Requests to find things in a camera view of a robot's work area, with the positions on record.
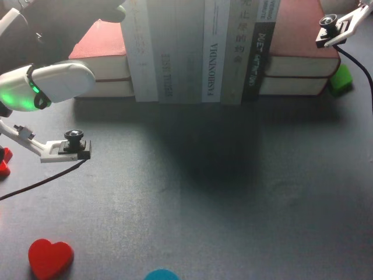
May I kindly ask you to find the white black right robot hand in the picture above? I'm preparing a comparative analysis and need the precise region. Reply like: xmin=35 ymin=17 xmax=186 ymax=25
xmin=0 ymin=0 xmax=128 ymax=113

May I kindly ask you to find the white Fashionindia book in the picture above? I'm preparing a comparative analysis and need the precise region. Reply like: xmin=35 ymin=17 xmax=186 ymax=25
xmin=201 ymin=0 xmax=231 ymax=103

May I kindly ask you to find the cream-edged book Chinese spine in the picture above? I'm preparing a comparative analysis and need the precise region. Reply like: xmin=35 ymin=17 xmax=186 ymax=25
xmin=220 ymin=0 xmax=259 ymax=106

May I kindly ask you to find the red hardcover book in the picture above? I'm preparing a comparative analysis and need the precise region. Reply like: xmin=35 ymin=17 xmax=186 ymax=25
xmin=258 ymin=75 xmax=333 ymax=96
xmin=68 ymin=19 xmax=132 ymax=82
xmin=263 ymin=0 xmax=342 ymax=79

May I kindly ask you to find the white hardcover book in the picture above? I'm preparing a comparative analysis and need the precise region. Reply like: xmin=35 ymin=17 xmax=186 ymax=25
xmin=121 ymin=0 xmax=160 ymax=103

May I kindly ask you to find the grey-spined hardcover book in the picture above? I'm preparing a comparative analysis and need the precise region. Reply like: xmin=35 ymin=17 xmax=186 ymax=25
xmin=145 ymin=0 xmax=180 ymax=104

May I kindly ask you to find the small red block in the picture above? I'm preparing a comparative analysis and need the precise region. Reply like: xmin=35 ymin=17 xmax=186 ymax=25
xmin=0 ymin=147 xmax=14 ymax=179

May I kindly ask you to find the black-spined Duet book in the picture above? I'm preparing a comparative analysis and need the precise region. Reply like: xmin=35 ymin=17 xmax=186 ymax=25
xmin=241 ymin=0 xmax=277 ymax=102

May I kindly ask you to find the red heart block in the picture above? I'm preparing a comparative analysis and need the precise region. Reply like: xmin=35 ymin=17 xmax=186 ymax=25
xmin=28 ymin=238 xmax=75 ymax=280

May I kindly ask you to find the grey table cloth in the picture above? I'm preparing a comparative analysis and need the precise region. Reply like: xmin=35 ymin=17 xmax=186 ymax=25
xmin=0 ymin=37 xmax=373 ymax=280

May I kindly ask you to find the blue round block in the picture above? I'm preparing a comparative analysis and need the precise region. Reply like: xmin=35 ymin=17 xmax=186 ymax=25
xmin=144 ymin=268 xmax=179 ymax=280

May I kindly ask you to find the green block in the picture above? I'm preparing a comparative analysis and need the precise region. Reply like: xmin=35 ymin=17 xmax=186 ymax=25
xmin=329 ymin=64 xmax=353 ymax=97

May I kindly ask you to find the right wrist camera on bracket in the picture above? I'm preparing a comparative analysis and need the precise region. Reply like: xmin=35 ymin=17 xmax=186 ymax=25
xmin=0 ymin=118 xmax=92 ymax=164

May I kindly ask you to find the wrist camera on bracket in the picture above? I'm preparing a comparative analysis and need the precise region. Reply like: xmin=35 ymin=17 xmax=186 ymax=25
xmin=314 ymin=3 xmax=373 ymax=49
xmin=0 ymin=118 xmax=92 ymax=164

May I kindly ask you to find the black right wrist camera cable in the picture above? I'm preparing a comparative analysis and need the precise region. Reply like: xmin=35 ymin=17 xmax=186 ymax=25
xmin=0 ymin=159 xmax=87 ymax=202

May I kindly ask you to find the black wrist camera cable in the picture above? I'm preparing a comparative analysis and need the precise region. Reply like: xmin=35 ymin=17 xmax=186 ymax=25
xmin=333 ymin=43 xmax=373 ymax=116
xmin=0 ymin=159 xmax=87 ymax=202

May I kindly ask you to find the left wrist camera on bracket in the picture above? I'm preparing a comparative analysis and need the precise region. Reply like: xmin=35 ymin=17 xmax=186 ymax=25
xmin=314 ymin=3 xmax=373 ymax=49

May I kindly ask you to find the black left wrist camera cable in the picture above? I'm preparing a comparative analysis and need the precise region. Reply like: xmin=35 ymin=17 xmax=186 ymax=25
xmin=333 ymin=43 xmax=373 ymax=116

